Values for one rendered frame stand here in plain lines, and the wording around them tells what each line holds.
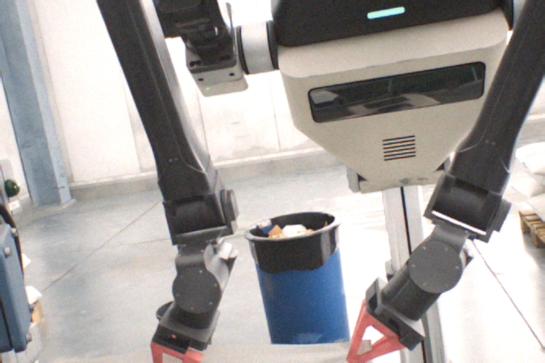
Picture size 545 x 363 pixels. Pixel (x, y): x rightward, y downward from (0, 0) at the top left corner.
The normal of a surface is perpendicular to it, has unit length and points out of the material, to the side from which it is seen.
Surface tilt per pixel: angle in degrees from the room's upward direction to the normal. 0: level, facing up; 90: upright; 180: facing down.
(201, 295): 91
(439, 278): 79
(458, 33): 40
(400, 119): 130
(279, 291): 93
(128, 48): 112
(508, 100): 101
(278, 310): 92
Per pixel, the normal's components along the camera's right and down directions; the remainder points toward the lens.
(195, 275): -0.08, 0.21
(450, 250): -0.33, 0.03
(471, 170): -0.45, 0.41
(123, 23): 0.00, 0.54
